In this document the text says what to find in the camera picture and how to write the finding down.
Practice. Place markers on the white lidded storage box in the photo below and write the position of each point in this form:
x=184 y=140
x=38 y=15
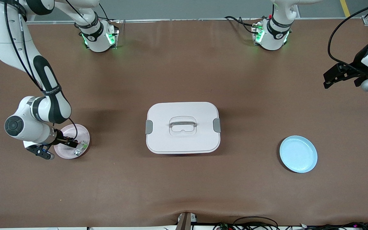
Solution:
x=171 y=140

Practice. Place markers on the green push button switch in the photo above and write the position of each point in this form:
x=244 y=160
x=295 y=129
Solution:
x=81 y=147

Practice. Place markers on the light blue round plate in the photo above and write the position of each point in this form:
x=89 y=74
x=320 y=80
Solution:
x=298 y=155

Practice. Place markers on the brown table cover mat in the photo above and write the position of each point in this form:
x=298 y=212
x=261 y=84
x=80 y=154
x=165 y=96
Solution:
x=184 y=64

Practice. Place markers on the grey box latch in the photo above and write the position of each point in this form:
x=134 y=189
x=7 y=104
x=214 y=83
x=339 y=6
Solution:
x=217 y=125
x=149 y=127

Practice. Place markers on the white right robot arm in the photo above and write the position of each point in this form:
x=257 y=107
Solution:
x=2 y=25

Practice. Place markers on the pink round plate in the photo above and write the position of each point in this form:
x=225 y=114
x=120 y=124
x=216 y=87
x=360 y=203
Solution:
x=65 y=153

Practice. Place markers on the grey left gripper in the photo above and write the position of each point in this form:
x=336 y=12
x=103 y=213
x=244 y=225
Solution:
x=355 y=70

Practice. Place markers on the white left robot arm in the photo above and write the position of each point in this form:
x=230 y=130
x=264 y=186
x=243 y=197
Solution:
x=273 y=41

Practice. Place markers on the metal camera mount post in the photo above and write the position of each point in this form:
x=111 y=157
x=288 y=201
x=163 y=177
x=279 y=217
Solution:
x=185 y=222

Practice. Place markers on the aluminium table edge rail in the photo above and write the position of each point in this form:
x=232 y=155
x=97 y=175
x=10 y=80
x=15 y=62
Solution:
x=187 y=19

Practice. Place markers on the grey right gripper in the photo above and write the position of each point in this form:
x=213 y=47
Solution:
x=61 y=140

